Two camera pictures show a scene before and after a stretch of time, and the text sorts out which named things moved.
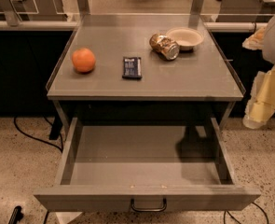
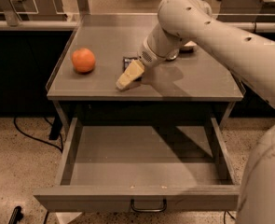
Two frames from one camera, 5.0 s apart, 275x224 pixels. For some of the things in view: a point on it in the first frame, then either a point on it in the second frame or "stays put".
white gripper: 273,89 -> 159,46
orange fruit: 83,60 stays put
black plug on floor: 16,216 stays put
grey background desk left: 26,3 stays put
